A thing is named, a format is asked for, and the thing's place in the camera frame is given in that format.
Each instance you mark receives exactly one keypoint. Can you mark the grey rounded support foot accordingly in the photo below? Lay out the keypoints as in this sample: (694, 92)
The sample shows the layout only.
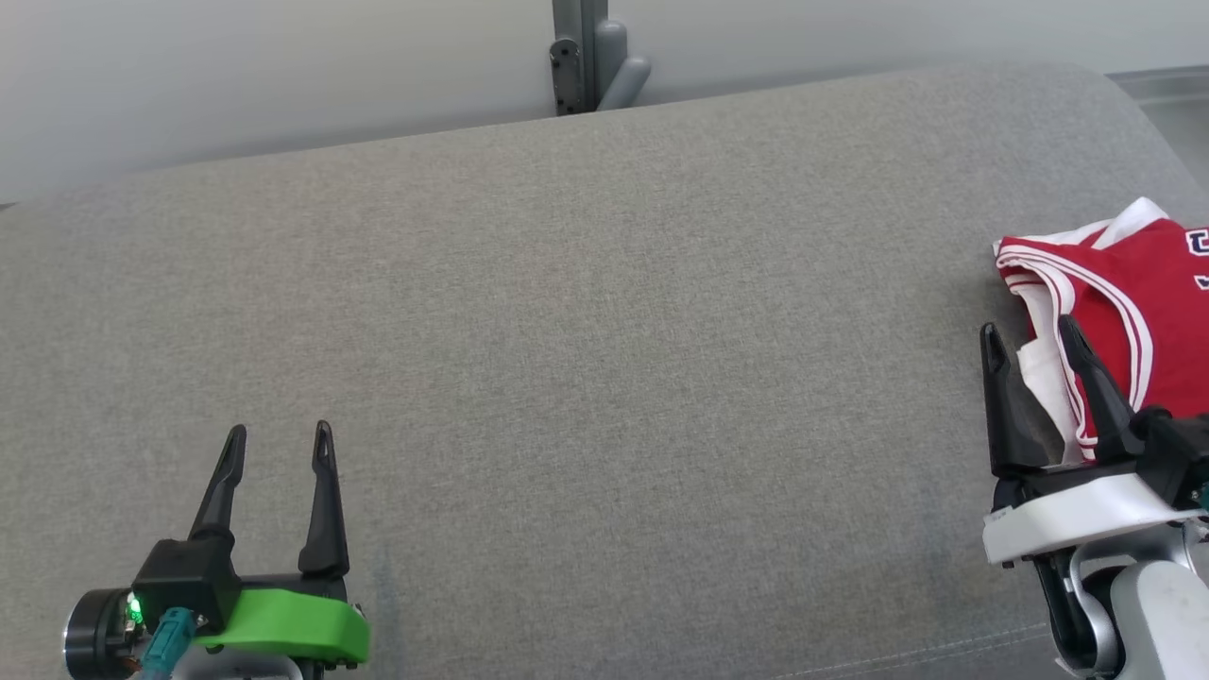
(623, 71)

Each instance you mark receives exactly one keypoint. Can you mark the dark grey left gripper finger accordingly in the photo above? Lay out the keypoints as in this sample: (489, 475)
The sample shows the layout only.
(326, 501)
(222, 482)

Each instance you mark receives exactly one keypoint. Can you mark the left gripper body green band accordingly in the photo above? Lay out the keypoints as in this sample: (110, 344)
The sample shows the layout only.
(283, 623)

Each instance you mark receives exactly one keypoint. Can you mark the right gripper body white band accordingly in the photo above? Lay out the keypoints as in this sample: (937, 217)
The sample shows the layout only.
(1077, 515)

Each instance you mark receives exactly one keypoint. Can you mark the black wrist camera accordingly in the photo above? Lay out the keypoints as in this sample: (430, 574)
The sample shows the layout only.
(184, 576)
(1176, 449)

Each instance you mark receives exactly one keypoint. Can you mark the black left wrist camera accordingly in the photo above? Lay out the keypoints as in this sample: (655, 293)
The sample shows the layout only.
(184, 576)

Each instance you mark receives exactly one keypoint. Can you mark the red jersey with white stripes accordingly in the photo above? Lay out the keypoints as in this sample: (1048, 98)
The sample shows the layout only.
(1152, 283)

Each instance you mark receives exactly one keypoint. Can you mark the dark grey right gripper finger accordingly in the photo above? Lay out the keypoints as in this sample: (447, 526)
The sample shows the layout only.
(1009, 406)
(1100, 397)

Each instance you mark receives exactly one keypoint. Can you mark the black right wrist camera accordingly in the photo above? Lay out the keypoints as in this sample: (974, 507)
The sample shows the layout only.
(1176, 449)

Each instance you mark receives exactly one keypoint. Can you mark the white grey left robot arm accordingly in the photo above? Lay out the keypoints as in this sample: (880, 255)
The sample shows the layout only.
(236, 669)

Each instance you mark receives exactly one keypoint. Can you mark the grey metal post bracket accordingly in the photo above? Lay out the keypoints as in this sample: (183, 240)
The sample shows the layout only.
(586, 19)

